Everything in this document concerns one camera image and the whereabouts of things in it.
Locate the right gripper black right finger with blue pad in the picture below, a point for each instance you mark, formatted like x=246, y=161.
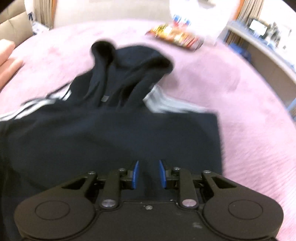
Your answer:
x=165, y=174

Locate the black hoodie white stripes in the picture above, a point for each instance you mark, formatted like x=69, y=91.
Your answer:
x=100, y=124

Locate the blue plastic stool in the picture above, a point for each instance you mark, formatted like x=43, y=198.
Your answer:
x=243, y=52

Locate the red yellow snack bag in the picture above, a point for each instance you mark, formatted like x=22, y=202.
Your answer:
x=176, y=36

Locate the beige headboard cushion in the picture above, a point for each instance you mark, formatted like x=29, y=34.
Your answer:
x=15, y=23

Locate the white plastic bag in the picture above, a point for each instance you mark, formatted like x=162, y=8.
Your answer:
x=206, y=19

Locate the beige curtain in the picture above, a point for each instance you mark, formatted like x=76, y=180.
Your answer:
x=44, y=12

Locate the person's left hand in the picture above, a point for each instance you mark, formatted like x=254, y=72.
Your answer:
x=8, y=65

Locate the small picture frame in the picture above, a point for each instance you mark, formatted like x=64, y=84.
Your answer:
x=258, y=28

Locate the pink bed cover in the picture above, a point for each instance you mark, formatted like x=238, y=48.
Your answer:
x=258, y=135

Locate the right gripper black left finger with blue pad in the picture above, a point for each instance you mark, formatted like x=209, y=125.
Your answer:
x=132, y=175

